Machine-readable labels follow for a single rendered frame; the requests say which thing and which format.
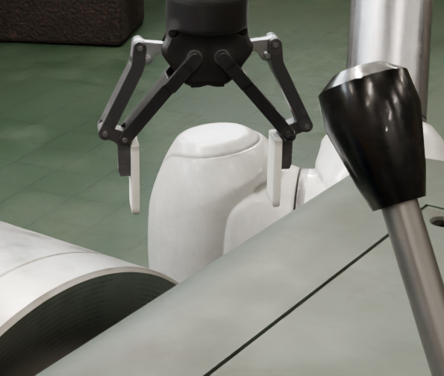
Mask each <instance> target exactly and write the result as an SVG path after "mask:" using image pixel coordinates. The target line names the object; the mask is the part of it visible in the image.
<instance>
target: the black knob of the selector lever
mask: <svg viewBox="0 0 444 376"><path fill-rule="evenodd" d="M318 98H319V105H320V109H321V114H322V121H323V125H324V129H325V133H326V134H327V135H328V138H329V140H330V141H331V143H332V145H333V147H334V148H335V150H336V152H337V153H338V155H339V157H340V159H341V161H342V162H343V165H344V166H345V168H346V170H347V172H348V173H349V175H350V177H351V179H352V180H353V182H354V184H355V186H356V187H357V189H358V190H359V192H360V194H361V195H362V196H363V198H364V199H365V201H366V203H367V204H368V205H369V207H370V208H371V210H372V212H374V211H377V210H381V209H383V208H385V207H389V206H393V205H395V204H400V203H402V202H405V201H410V200H413V199H416V198H422V197H425V196H426V162H425V143H424V133H423V123H422V104H421V100H420V97H419V95H418V92H417V91H416V88H415V86H414V83H413V81H412V78H411V76H410V73H409V72H408V70H407V68H404V67H402V66H398V65H395V64H393V63H389V62H386V61H383V60H379V61H375V62H371V63H365V64H362V65H359V66H355V67H353V68H350V69H347V70H345V71H342V72H340V73H338V74H336V75H335V76H334V77H333V78H332V79H331V80H330V81H329V82H328V84H327V85H326V86H325V88H324V89H323V91H321V93H320V94H319V96H318Z"/></svg>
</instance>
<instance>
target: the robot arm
mask: <svg viewBox="0 0 444 376"><path fill-rule="evenodd" d="M432 11H433V0H351V6H350V17H349V30H348V51H347V63H346V69H350V68H353V67H355V66H359V65H362V64H365V63H371V62H375V61H379V60H383V61H386V62H389V63H393V64H395V65H398V66H402V67H404V68H407V70H408V72H409V73H410V76H411V78H412V81H413V83H414V86H415V88H416V91H417V92H418V95H419V97H420V100H421V104H422V123H423V133H424V143H425V158H429V159H434V160H442V161H444V140H443V139H442V137H441V136H440V135H439V134H438V133H437V132H436V130H435V129H434V128H433V127H432V126H431V125H429V124H427V109H428V82H429V67H430V53H431V26H432ZM253 51H255V52H257V53H258V54H259V56H260V58H261V59H262V60H265V61H267V62H268V64H269V67H270V69H271V70H272V74H273V75H274V77H275V80H276V81H277V83H278V86H279V87H280V90H281V92H282V94H283V96H284V98H285V100H286V102H287V105H288V107H289V109H290V111H291V113H292V115H293V118H291V119H288V120H286V119H285V118H284V117H283V116H282V115H281V114H280V112H279V111H278V110H277V109H276V108H275V106H274V105H273V104H272V103H271V101H270V100H269V99H268V98H267V97H266V96H265V95H264V94H263V93H262V91H261V90H260V89H259V88H258V87H257V85H256V84H255V83H254V82H253V80H252V79H250V77H249V76H248V75H247V74H246V72H245V71H244V70H243V69H242V66H243V65H244V63H245V62H246V61H247V60H248V58H249V57H250V56H251V53H252V52H253ZM157 54H162V55H163V57H164V59H165V60H166V62H167V63H168V64H169V66H168V67H167V68H166V69H165V70H164V72H163V73H162V74H161V76H160V78H159V80H158V81H157V82H156V84H155V85H154V86H153V87H152V88H151V89H150V90H149V91H148V93H147V94H146V95H145V96H144V97H143V99H142V100H141V101H140V103H139V104H138V105H137V106H136V107H135V108H134V109H133V110H132V111H131V113H130V114H129V115H128V116H127V118H126V119H125V120H124V121H123V122H122V124H121V125H117V124H118V122H119V120H120V118H121V116H122V114H123V112H124V110H125V108H126V106H127V104H128V102H129V100H130V98H131V96H132V94H133V92H134V90H135V88H136V86H137V84H138V82H139V80H140V78H141V75H142V73H143V70H144V67H145V64H150V63H151V62H152V61H153V59H154V57H155V56H156V55H157ZM232 80H233V81H234V82H235V83H236V84H237V86H238V87H239V88H240V89H241V90H242V91H243V92H244V93H245V94H246V95H247V96H248V97H249V99H250V100H251V101H252V102H253V103H254V105H255V106H256V107H257V108H258V109H259V111H260V112H261V113H262V114H263V115H264V116H265V117H266V118H267V119H268V120H269V122H270V123H271V124H272V125H273V126H274V128H275V129H276V130H275V129H272V130H270V131H269V139H267V138H266V137H265V136H264V135H262V134H261V133H259V132H256V131H253V130H252V129H250V128H248V127H246V126H244V125H239V124H236V123H228V122H219V123H210V124H205V125H199V126H195V127H193V128H190V129H187V130H185V131H184V132H182V133H181V134H179V135H178V136H177V138H176V139H175V141H174V142H173V144H172V145H171V147H170V148H169V150H168V152H167V154H166V156H165V158H164V160H163V163H162V165H161V167H160V171H159V172H158V174H157V178H156V180H155V182H154V186H153V190H152V192H151V198H150V202H149V209H148V267H149V269H151V270H155V271H156V272H160V273H162V274H165V275H167V276H169V277H170V278H172V279H173V280H175V281H177V282H178V283H180V282H182V281H184V280H185V279H187V278H188V277H190V276H191V275H193V274H195V273H196V272H198V271H199V270H201V269H203V268H204V267H205V266H207V265H209V264H210V263H212V262H213V261H215V260H217V259H218V258H220V257H221V256H223V255H224V254H226V253H228V252H229V251H230V250H232V249H234V248H236V247H237V246H238V245H240V244H242V243H243V242H245V241H246V240H247V239H249V238H251V237H253V236H254V235H255V234H257V233H259V232H261V231H262V230H263V229H265V228H267V227H269V226H270V225H271V224H273V223H274V222H276V221H278V220H279V219H281V218H282V217H284V216H285V215H287V214H288V213H290V212H292V211H293V210H294V209H296V208H298V207H300V206H301V205H303V204H304V203H306V202H307V201H309V200H311V199H312V198H314V197H315V196H317V195H318V194H320V193H321V192H323V191H325V190H326V189H327V188H329V187H331V186H333V185H334V184H335V183H337V182H338V181H340V180H342V179H343V178H345V177H346V176H348V175H349V173H348V172H347V170H346V168H345V166H344V165H343V162H342V161H341V159H340V157H339V155H338V153H337V152H336V150H335V148H334V147H333V145H332V143H331V141H330V140H329V138H328V135H327V134H326V135H325V137H324V138H323V139H322V142H321V146H320V150H319V153H318V157H317V159H316V165H315V169H301V168H299V167H297V166H294V165H292V153H293V141H294V140H295V138H296V134H300V133H301V132H309V131H311V130H312V128H313V123H312V122H311V120H310V117H309V115H308V113H307V111H306V109H305V107H304V104H303V102H302V100H301V98H300V96H299V94H298V91H297V89H296V87H295V85H294V83H293V80H292V78H291V77H290V74H289V72H288V71H287V68H286V66H285V64H284V59H283V49H282V42H281V41H280V40H279V38H278V37H277V36H276V35H275V34H274V33H272V32H269V33H267V34H266V35H265V37H258V38H252V39H250V38H249V35H248V0H166V32H165V35H164V37H163V39H162V41H157V40H144V39H143V38H142V37H141V36H135V37H133V38H132V40H131V50H130V58H129V61H128V63H127V65H126V67H125V69H124V71H123V73H122V75H121V77H120V79H119V81H118V83H117V85H116V87H115V89H114V91H113V93H112V96H111V97H110V100H109V102H108V103H107V106H106V108H105V109H104V112H103V114H102V115H101V118H100V120H99V122H98V124H97V128H98V133H99V137H100V139H102V140H110V141H113V142H115V143H116V144H117V167H118V170H119V174H120V176H121V177H123V176H129V196H130V205H131V211H132V213H133V214H139V213H140V149H139V143H138V140H137V135H138V133H139V132H141V130H142V129H143V128H144V127H145V126H146V124H147V123H148V122H149V121H150V119H151V118H152V117H153V116H154V115H155V114H156V112H157V111H159V109H160V108H161V107H162V106H163V104H164V103H165V102H166V101H167V99H168V98H169V97H170V96H171V95H172V94H173V93H176V92H177V90H178V89H179V88H180V87H181V85H182V84H183V83H185V84H186V85H188V86H191V88H193V87H203V86H206V85H210V86H213V87H224V86H225V84H228V83H229V82H231V81H232Z"/></svg>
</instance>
